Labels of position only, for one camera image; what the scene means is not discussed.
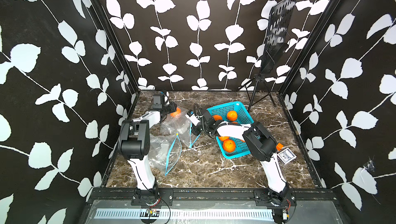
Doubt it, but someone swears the playing card box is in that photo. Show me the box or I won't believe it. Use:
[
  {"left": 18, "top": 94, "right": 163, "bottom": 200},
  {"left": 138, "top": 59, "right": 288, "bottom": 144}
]
[{"left": 277, "top": 148, "right": 297, "bottom": 165}]

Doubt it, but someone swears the black music stand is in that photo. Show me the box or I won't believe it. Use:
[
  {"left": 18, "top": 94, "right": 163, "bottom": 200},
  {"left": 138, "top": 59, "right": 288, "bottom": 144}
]
[{"left": 238, "top": 0, "right": 296, "bottom": 111}]

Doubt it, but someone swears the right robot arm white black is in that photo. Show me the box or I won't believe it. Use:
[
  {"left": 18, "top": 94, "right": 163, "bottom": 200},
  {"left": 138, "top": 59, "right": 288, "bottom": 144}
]
[{"left": 186, "top": 110, "right": 289, "bottom": 206}]

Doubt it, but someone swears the teal plastic basket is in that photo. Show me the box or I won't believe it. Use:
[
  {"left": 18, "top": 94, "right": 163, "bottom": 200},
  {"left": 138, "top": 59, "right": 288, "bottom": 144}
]
[{"left": 207, "top": 101, "right": 254, "bottom": 160}]

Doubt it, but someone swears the bag orange bottom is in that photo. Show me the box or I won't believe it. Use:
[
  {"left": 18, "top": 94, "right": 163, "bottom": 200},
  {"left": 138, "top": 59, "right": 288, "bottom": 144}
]
[{"left": 212, "top": 115, "right": 223, "bottom": 121}]

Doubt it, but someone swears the clear zip-top bag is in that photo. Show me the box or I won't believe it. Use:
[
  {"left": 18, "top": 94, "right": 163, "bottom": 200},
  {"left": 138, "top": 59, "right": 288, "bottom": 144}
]
[
  {"left": 160, "top": 106, "right": 199, "bottom": 148},
  {"left": 148, "top": 133, "right": 182, "bottom": 175}
]

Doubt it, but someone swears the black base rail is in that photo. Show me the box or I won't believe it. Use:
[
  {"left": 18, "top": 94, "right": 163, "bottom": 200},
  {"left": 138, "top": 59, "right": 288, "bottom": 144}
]
[{"left": 88, "top": 188, "right": 337, "bottom": 208}]

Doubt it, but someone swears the bag orange top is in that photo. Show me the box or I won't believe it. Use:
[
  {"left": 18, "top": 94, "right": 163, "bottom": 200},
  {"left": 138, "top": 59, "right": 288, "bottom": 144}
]
[{"left": 226, "top": 110, "right": 238, "bottom": 122}]

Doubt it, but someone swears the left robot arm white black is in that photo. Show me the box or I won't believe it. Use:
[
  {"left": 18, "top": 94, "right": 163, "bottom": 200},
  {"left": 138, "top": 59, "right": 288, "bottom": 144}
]
[{"left": 118, "top": 91, "right": 177, "bottom": 203}]

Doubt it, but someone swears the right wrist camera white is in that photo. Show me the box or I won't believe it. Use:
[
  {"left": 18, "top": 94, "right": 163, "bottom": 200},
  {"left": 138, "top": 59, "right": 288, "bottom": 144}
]
[{"left": 186, "top": 112, "right": 201, "bottom": 126}]

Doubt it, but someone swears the white slotted cable duct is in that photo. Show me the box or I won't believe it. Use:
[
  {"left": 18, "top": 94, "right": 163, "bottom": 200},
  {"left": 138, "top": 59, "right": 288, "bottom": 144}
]
[{"left": 93, "top": 209, "right": 273, "bottom": 222}]

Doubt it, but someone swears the small orange block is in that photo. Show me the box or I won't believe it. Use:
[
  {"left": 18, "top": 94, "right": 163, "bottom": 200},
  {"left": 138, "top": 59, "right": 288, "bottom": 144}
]
[{"left": 276, "top": 143, "right": 284, "bottom": 151}]

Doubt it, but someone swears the orange taken from bag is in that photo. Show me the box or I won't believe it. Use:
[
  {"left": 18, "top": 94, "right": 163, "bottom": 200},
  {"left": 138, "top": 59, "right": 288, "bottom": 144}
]
[{"left": 222, "top": 139, "right": 236, "bottom": 153}]

